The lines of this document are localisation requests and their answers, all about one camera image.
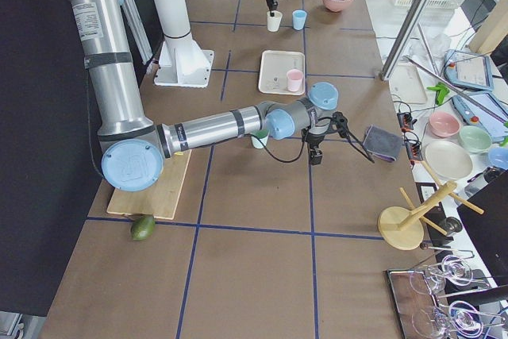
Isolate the cream yellow cup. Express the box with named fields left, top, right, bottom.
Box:
left=267, top=10, right=283, bottom=33

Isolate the light blue cup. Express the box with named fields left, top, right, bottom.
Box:
left=292, top=10, right=307, bottom=31

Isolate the green cup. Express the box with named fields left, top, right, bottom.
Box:
left=251, top=129, right=269, bottom=149

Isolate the pink cup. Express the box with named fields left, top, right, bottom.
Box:
left=287, top=68, right=304, bottom=92

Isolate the cream rabbit tray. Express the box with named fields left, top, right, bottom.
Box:
left=258, top=50, right=306, bottom=95

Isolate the spare cream tray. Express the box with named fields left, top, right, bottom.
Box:
left=389, top=63, right=428, bottom=105

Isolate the grey folded cloth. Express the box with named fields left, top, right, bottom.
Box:
left=363, top=125, right=403, bottom=162

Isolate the wooden cup tree stand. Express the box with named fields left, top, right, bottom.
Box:
left=378, top=161, right=484, bottom=250

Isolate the small pink bowl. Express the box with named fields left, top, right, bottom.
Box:
left=429, top=111, right=460, bottom=137

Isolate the cream plate bowl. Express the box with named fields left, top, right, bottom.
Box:
left=424, top=141, right=473, bottom=179

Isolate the green clamp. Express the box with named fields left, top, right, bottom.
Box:
left=426, top=82, right=450, bottom=106

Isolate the wooden cutting board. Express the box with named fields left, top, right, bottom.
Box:
left=106, top=150, right=192, bottom=220

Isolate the small green bowl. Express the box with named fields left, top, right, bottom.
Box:
left=459, top=125, right=492, bottom=153

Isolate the blue teach pendant lower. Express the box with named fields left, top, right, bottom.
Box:
left=452, top=91, right=507, bottom=143

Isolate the blue teach pendant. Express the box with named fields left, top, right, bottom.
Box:
left=444, top=49, right=494, bottom=91
left=452, top=91, right=507, bottom=143

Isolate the blue teach pendant upper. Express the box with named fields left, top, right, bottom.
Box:
left=444, top=49, right=494, bottom=91

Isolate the wine glass upper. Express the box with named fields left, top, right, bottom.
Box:
left=409, top=255, right=490, bottom=295

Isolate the wine glass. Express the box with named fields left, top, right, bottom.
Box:
left=409, top=255, right=490, bottom=295
left=411, top=301, right=507, bottom=338

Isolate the small blue bowl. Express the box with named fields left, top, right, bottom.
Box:
left=487, top=147, right=508, bottom=170

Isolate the green avocado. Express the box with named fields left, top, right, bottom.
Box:
left=130, top=215, right=156, bottom=241

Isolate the wine glass lower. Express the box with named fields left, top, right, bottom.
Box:
left=411, top=301, right=507, bottom=338

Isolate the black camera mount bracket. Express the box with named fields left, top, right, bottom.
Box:
left=332, top=112, right=374, bottom=163

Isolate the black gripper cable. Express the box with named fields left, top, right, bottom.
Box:
left=260, top=128, right=314, bottom=164

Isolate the white pedestal column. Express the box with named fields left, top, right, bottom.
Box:
left=154, top=0, right=214, bottom=88

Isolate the aluminium frame post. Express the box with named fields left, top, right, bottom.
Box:
left=379, top=0, right=429, bottom=81

